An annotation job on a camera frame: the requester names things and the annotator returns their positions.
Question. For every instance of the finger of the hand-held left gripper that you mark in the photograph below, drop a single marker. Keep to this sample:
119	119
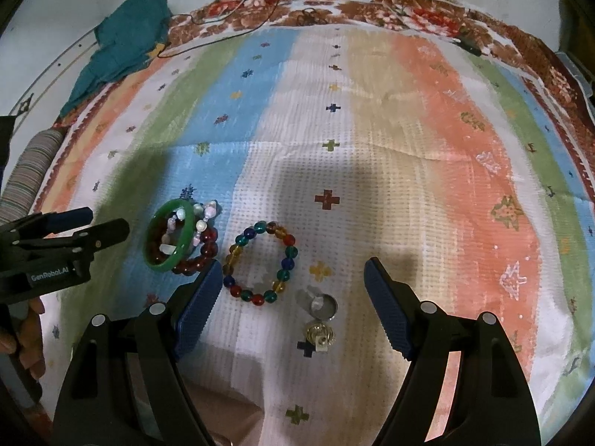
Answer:
74	217
107	233

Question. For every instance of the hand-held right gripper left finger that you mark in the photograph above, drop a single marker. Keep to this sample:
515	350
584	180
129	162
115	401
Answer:
200	309

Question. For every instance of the teal cloth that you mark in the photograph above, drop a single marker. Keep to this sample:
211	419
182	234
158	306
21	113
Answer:
125	42

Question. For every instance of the striped pastel blanket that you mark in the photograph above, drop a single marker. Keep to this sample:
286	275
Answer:
372	148

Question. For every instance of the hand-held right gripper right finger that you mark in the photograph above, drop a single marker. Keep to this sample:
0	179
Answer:
388	311

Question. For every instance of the striped rolled cloth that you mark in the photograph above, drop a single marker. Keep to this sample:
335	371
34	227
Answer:
32	167

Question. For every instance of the green jade bangle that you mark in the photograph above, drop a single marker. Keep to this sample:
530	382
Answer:
157	260

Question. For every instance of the clear plastic bin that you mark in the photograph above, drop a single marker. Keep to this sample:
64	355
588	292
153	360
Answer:
578	74

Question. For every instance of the person's left hand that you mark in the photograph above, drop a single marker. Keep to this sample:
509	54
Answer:
30	334

